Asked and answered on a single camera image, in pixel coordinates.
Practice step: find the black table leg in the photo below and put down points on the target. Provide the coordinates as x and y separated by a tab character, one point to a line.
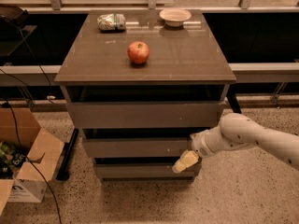
63	172

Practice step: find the grey bottom drawer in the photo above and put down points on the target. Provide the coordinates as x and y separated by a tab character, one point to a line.
143	171

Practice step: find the cardboard box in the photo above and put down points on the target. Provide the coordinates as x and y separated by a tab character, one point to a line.
31	155

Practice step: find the green white snack bag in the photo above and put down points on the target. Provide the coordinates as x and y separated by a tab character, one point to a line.
111	22

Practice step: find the red apple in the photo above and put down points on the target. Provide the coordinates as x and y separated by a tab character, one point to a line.
138	52

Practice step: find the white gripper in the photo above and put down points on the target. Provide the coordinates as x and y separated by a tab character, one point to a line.
200	144

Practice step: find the green packages in box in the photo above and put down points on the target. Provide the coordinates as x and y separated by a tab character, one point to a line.
11	159

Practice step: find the white bowl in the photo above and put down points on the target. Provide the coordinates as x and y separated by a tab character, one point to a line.
175	17

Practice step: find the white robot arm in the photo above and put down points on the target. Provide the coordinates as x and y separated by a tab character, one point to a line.
236	131

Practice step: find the black device on shelf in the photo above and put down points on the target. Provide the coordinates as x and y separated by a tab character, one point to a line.
12	16

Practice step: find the grey top drawer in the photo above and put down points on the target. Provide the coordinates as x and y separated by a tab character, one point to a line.
152	115

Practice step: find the grey drawer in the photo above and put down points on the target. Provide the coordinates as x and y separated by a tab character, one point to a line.
136	147
143	171
152	115

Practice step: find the grey drawer cabinet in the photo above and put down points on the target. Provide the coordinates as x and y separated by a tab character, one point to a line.
185	66

